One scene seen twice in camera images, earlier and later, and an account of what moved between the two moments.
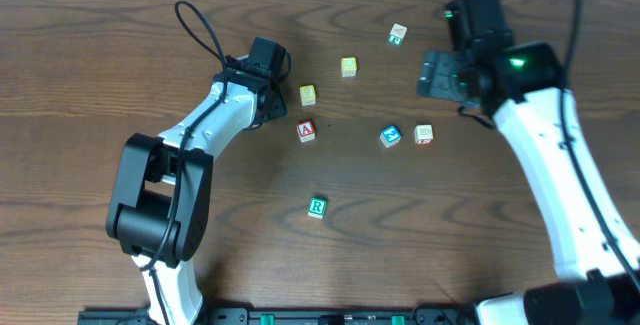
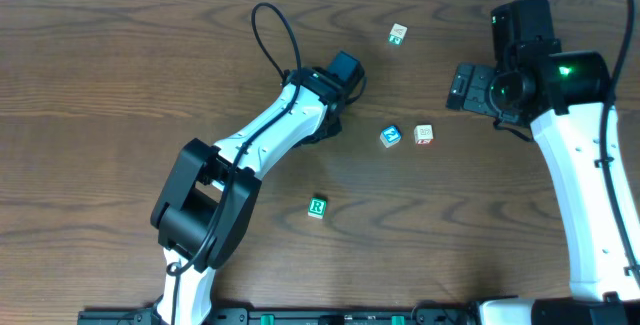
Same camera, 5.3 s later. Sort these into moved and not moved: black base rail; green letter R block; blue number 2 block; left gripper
Moved: left gripper
Not moved: green letter R block; blue number 2 block; black base rail
